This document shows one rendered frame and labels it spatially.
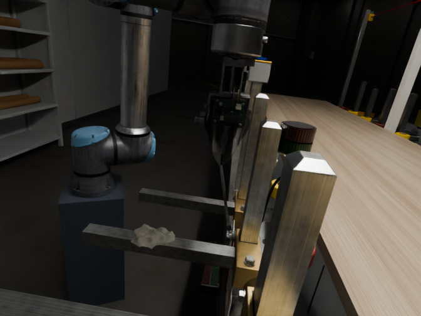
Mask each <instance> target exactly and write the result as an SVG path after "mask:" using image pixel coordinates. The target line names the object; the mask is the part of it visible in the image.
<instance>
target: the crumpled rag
mask: <svg viewBox="0 0 421 316"><path fill-rule="evenodd" d="M134 233H135V234H136V235H137V237H135V238H133V239H132V240H131V242H132V243H133V244H135V245H138V247H141V246H145V247H149V248H151V249H152V248H153V247H154V246H157V245H160V246H162V245H164V246H165V245H166V244H167V243H170V242H174V241H175V234H174V233H173V231H168V230H167V229H166V228H162V227H159V228H158V229H155V228H153V227H150V226H149V225H146V224H143V225H142V226H141V227H140V228H138V229H135V231H134Z"/></svg>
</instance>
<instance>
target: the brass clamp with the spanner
mask: <svg viewBox="0 0 421 316"><path fill-rule="evenodd" d="M240 229H241V226H240V227H238V228H237V229H236V237H235V241H234V247H236V255H235V260H234V267H233V269H232V287H235V288H241V289H243V288H244V285H245V284H246V283H247V282H248V281H249V280H251V279H253V278H256V277H257V274H258V271H259V266H260V263H261V258H262V254H261V244H260V236H259V237H258V241H257V244H255V243H248V242H243V241H240ZM247 255H251V256H253V257H254V258H255V266H254V267H248V266H246V265H245V264H244V260H245V258H246V256H247Z"/></svg>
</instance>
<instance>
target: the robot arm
mask: <svg viewBox="0 0 421 316"><path fill-rule="evenodd" d="M89 1H90V2H92V3H93V4H96V5H98V6H104V7H108V8H115V9H120V16H121V79H120V123H119V124H118V125H117V126H116V127H115V132H110V131H109V129H108V128H107V127H103V126H89V127H82V128H79V129H76V130H75V131H74V132H73V133H72V135H71V151H72V158H73V177H72V179H71V182H70V192H71V193H72V194H74V195H75V196H78V197H82V198H96V197H100V196H104V195H106V194H109V193H111V192H112V191H113V190H114V189H115V180H114V177H113V175H112V173H111V171H110V166H115V165H122V164H135V163H143V162H148V161H151V160H152V159H153V157H154V155H155V148H156V143H155V138H154V137H155V136H154V133H153V132H152V131H150V127H149V126H148V125H147V124H146V120H147V96H148V73H149V60H150V37H151V24H152V16H156V15H157V13H158V9H163V10H166V11H172V12H176V13H181V14H187V15H189V16H190V17H191V18H194V19H196V20H199V21H208V20H212V19H214V25H213V30H212V41H211V48H210V50H211V51H212V52H215V53H218V55H216V59H215V62H218V63H223V64H222V74H221V84H220V89H215V90H212V91H211V92H209V99H208V104H207V105H206V107H207V111H206V113H205V117H204V124H205V128H206V131H207V134H208V136H209V143H210V147H211V150H212V153H213V156H214V158H215V160H216V161H217V163H218V164H219V165H222V166H223V165H224V164H225V163H226V162H227V161H228V160H229V159H230V158H231V157H232V155H233V154H234V153H235V151H236V149H237V148H238V146H239V143H240V141H241V140H242V138H243V137H244V136H245V134H246V133H247V131H248V129H249V125H250V114H251V110H249V103H250V99H251V98H250V96H249V94H247V93H244V92H245V88H246V82H247V75H248V73H247V72H245V71H244V68H245V66H253V67H254V65H255V59H253V57H257V58H259V57H260V56H261V54H262V48H263V43H267V42H268V37H267V36H263V35H264V34H265V32H266V25H267V21H268V14H269V7H270V2H271V0H89ZM224 126H229V127H228V131H227V136H228V141H227V143H226V150H225V152H224V153H223V154H222V152H221V147H222V142H221V136H222V135H223V133H224Z"/></svg>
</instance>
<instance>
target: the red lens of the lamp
mask: <svg viewBox="0 0 421 316"><path fill-rule="evenodd" d="M281 128H282V132H281V137H282V138H284V139H287V140H291V141H294V142H301V143H311V142H313V141H314V137H315V133H316V129H317V128H316V127H315V129H313V130H304V129H297V128H294V127H290V126H287V125H284V124H283V122H281Z"/></svg>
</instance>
